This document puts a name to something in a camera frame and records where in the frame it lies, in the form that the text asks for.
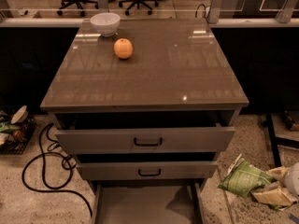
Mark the green packet in basket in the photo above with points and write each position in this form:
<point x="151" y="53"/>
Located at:
<point x="7" y="127"/>

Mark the small white bowl in basket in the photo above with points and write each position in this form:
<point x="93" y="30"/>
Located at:
<point x="20" y="115"/>

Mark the top grey drawer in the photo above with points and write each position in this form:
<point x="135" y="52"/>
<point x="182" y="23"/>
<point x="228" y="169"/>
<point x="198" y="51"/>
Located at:
<point x="145" y="132"/>

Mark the black stand leg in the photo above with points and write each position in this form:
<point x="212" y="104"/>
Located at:
<point x="276" y="141"/>

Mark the black wire basket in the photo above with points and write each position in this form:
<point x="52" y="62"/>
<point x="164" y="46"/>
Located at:
<point x="15" y="143"/>

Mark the middle grey drawer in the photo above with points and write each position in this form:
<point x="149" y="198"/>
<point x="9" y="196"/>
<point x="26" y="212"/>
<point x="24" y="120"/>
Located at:
<point x="142" y="166"/>

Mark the bottom grey drawer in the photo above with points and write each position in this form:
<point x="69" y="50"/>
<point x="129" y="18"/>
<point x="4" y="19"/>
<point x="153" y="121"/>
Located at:
<point x="177" y="202"/>

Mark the grey drawer cabinet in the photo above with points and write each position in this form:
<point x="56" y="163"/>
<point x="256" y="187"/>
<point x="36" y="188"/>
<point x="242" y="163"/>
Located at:
<point x="176" y="65"/>

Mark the grey drawer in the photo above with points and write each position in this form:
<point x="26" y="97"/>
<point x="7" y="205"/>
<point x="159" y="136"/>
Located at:
<point x="177" y="202"/>
<point x="142" y="166"/>
<point x="145" y="132"/>

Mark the orange fruit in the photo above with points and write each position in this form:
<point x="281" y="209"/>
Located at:
<point x="123" y="48"/>

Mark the black office chair left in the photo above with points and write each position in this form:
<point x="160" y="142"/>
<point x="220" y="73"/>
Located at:
<point x="78" y="3"/>

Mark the green jalapeno chip bag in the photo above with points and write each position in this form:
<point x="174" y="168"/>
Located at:
<point x="243" y="178"/>

